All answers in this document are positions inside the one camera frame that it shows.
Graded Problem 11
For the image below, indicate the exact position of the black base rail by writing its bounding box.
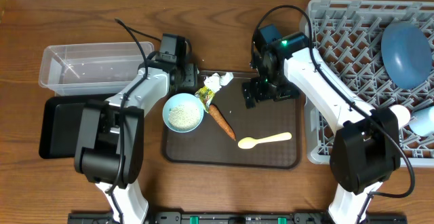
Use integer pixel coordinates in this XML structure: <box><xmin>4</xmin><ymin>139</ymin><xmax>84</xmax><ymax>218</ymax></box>
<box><xmin>67</xmin><ymin>212</ymin><xmax>408</xmax><ymax>224</ymax></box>

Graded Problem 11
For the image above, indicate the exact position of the dark blue plate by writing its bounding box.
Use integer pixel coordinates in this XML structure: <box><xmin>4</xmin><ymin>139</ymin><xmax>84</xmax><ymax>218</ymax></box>
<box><xmin>381</xmin><ymin>22</ymin><xmax>433</xmax><ymax>90</ymax></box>

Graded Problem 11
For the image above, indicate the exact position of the black plastic bin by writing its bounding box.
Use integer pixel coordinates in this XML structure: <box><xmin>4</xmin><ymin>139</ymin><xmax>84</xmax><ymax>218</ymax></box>
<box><xmin>39</xmin><ymin>94</ymin><xmax>113</xmax><ymax>159</ymax></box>

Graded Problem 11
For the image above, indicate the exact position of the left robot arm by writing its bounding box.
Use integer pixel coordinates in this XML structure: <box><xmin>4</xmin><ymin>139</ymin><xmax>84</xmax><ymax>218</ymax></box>
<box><xmin>75</xmin><ymin>34</ymin><xmax>198</xmax><ymax>223</ymax></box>

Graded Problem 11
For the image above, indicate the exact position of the light blue cup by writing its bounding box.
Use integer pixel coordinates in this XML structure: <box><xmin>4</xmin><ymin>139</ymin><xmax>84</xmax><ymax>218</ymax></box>
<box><xmin>409</xmin><ymin>106</ymin><xmax>434</xmax><ymax>136</ymax></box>

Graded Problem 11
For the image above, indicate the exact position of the pink white cup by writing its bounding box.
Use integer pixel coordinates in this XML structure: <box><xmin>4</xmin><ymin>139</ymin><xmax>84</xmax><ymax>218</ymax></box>
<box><xmin>389</xmin><ymin>105</ymin><xmax>411</xmax><ymax>128</ymax></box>

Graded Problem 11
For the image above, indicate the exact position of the orange carrot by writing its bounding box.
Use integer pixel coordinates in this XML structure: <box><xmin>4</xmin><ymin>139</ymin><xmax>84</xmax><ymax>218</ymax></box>
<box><xmin>208</xmin><ymin>105</ymin><xmax>236</xmax><ymax>141</ymax></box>

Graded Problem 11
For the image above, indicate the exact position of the brown serving tray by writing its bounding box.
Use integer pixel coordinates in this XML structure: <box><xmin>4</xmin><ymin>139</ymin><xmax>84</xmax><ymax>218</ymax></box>
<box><xmin>162</xmin><ymin>73</ymin><xmax>302</xmax><ymax>170</ymax></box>

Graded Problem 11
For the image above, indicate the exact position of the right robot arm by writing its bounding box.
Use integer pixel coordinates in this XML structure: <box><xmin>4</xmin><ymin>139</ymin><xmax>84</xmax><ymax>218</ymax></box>
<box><xmin>242</xmin><ymin>24</ymin><xmax>410</xmax><ymax>223</ymax></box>

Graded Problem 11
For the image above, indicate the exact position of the light blue rice bowl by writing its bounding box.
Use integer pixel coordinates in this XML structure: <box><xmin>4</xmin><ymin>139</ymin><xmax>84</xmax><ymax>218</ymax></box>
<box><xmin>162</xmin><ymin>93</ymin><xmax>204</xmax><ymax>133</ymax></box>

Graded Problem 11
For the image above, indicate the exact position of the grey dishwasher rack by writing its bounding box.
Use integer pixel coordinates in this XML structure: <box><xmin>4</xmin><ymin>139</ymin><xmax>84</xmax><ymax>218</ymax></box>
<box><xmin>304</xmin><ymin>0</ymin><xmax>433</xmax><ymax>168</ymax></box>

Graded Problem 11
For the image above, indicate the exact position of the crumpled white tissue right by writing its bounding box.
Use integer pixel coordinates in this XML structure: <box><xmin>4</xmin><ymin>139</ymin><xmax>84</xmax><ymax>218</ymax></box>
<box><xmin>204</xmin><ymin>72</ymin><xmax>234</xmax><ymax>93</ymax></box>

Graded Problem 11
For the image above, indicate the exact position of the yellow green snack wrapper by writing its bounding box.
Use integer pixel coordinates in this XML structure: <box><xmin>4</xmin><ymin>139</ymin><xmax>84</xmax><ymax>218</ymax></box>
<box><xmin>195</xmin><ymin>86</ymin><xmax>215</xmax><ymax>113</ymax></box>

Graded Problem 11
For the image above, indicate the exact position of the cream plastic spoon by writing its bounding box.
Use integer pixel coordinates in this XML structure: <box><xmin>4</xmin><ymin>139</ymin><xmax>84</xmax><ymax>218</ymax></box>
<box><xmin>237</xmin><ymin>132</ymin><xmax>292</xmax><ymax>149</ymax></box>

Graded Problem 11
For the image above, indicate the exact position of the clear plastic bin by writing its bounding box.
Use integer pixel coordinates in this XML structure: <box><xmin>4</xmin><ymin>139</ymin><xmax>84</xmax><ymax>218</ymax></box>
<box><xmin>39</xmin><ymin>42</ymin><xmax>143</xmax><ymax>96</ymax></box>

